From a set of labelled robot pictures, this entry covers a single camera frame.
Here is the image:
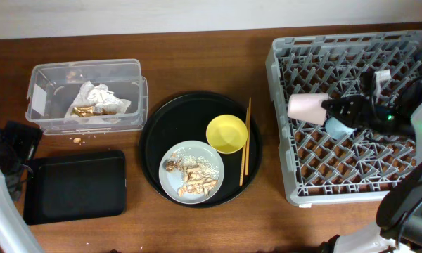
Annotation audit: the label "light blue plastic cup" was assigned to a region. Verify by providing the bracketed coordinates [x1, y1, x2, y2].
[325, 117, 355, 140]

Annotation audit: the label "pink plastic cup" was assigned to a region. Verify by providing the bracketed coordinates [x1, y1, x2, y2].
[287, 93, 329, 125]

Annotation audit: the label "yellow plastic bowl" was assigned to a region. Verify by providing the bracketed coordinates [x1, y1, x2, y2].
[205, 115, 248, 155]

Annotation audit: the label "white napkin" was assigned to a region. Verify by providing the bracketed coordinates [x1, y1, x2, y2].
[64, 81, 132, 124]

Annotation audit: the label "gold snack wrapper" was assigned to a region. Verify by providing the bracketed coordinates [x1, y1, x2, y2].
[71, 106, 116, 117]

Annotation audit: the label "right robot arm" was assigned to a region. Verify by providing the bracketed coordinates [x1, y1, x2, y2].
[318, 76, 422, 252]

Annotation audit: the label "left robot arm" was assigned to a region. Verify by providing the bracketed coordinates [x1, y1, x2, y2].
[0, 121, 43, 252]

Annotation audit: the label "grey dishwasher rack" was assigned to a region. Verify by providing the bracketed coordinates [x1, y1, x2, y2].
[266, 30, 422, 207]

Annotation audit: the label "clear plastic waste bin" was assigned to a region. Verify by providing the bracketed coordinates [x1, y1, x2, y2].
[25, 59, 148, 135]

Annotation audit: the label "food scraps on plate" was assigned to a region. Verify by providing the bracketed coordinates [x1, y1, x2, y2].
[165, 153, 219, 197]

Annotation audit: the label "round black tray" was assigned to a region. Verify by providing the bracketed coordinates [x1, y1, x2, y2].
[139, 91, 263, 208]

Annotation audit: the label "grey plate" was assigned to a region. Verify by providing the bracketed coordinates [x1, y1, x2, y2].
[158, 141, 224, 205]

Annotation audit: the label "black rectangular tray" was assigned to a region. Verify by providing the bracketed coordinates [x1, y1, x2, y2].
[23, 150, 127, 225]

